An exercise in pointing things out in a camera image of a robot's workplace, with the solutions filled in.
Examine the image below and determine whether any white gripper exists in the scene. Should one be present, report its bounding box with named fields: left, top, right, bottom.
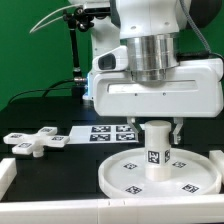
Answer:
left=93, top=59, right=224, bottom=145

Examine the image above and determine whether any white round table top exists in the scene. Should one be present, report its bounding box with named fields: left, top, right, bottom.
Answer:
left=98, top=148, right=222, bottom=198

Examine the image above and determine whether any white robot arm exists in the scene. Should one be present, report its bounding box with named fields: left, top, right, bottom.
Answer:
left=91, top=0, right=224, bottom=144

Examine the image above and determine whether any white marker sheet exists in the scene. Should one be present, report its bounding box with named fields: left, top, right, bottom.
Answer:
left=69, top=124, right=137, bottom=144

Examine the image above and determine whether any white cross-shaped table base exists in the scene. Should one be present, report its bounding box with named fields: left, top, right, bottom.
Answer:
left=3, top=127, right=70, bottom=158

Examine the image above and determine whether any white left fence block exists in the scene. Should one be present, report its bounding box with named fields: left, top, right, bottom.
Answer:
left=0, top=158, right=17, bottom=200

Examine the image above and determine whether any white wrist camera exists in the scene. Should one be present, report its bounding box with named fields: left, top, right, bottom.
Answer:
left=92, top=46, right=129, bottom=71

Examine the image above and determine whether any white front fence rail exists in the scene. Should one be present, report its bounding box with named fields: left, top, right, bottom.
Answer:
left=0, top=194, right=224, bottom=224

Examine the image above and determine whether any black cable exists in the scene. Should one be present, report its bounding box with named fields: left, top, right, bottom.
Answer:
left=7, top=78, right=88, bottom=105

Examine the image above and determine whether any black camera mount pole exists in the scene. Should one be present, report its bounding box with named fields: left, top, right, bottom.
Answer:
left=63, top=10, right=87, bottom=99

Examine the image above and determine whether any white cable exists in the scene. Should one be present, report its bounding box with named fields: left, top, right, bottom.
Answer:
left=29, top=4, right=81, bottom=34

